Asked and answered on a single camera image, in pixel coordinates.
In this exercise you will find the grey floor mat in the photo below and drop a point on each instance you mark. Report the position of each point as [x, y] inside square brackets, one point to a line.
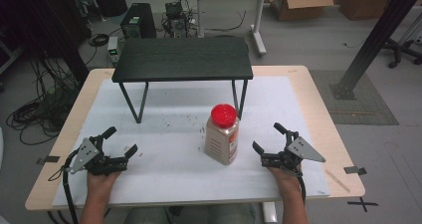
[365, 108]

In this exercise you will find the black computer tower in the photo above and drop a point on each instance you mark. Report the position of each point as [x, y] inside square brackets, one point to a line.
[139, 21]

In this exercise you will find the black tape strip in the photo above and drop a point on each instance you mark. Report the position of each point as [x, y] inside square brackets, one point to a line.
[49, 159]
[355, 170]

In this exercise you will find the black tape cross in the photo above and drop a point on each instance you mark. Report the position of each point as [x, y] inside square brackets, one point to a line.
[362, 203]

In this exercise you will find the open cardboard box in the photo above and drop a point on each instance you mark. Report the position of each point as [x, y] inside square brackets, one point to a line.
[300, 6]

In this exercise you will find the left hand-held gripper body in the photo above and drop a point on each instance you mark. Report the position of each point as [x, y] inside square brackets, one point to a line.
[109, 164]

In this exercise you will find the person's right hand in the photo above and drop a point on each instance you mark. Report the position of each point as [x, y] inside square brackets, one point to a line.
[288, 184]

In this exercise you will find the small black shelf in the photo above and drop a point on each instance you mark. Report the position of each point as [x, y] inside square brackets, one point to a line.
[182, 58]

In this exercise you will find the spice jar with red lid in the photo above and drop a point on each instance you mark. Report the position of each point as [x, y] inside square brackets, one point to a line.
[221, 141]

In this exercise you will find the grey power supply box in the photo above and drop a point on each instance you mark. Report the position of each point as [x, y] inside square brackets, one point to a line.
[113, 49]

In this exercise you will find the black curtain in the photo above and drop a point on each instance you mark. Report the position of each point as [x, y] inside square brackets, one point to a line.
[43, 18]

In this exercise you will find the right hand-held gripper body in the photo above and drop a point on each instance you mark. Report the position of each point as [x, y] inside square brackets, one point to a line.
[287, 159]

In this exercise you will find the black office chair base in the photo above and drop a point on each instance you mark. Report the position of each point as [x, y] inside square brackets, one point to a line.
[398, 51]

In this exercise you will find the black metal beam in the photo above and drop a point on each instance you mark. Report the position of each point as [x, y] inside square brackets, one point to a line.
[375, 41]

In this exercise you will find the large closed cardboard box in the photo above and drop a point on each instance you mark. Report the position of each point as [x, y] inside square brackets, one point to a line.
[368, 1]

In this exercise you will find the white table leg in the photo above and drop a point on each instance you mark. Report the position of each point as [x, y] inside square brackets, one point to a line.
[269, 214]

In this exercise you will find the person's left hand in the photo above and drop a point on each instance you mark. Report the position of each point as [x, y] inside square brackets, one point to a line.
[99, 184]

